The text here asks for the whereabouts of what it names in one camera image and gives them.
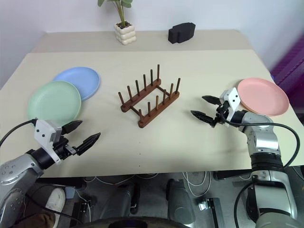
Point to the blue plastic plate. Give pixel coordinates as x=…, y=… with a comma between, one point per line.
x=82, y=77

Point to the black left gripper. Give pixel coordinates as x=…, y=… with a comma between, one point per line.
x=62, y=148

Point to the white bubbly plant pot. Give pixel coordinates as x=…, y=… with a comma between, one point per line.
x=125, y=34

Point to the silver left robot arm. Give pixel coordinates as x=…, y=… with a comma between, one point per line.
x=16, y=171

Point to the black foam block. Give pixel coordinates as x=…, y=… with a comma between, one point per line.
x=181, y=33

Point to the white shoe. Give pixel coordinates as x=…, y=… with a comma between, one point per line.
x=56, y=200

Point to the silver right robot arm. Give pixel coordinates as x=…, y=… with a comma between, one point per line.
x=263, y=140

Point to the dark rounded robot leg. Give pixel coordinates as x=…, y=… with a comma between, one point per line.
x=180, y=202
x=123, y=199

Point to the black table frame bar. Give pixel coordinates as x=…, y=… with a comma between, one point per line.
x=61, y=183
x=232, y=175

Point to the green plastic plate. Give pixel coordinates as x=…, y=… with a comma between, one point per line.
x=54, y=101

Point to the purple object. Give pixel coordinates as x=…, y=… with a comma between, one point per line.
x=291, y=64

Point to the dark rounded base rim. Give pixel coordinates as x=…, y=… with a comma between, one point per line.
x=133, y=222

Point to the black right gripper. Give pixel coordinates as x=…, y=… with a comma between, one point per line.
x=222, y=111

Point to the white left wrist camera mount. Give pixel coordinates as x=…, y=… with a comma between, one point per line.
x=42, y=130

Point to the wooden dish rack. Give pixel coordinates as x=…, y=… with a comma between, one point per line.
x=147, y=114

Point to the green leafy plant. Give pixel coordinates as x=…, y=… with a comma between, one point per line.
x=121, y=12

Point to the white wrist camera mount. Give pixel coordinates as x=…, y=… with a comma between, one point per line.
x=234, y=95
x=42, y=130

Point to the pink plastic plate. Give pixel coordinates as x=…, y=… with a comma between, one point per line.
x=263, y=96

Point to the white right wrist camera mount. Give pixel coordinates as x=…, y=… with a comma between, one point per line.
x=234, y=95

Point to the black metal floor bracket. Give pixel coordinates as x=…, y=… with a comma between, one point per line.
x=83, y=210
x=211, y=209

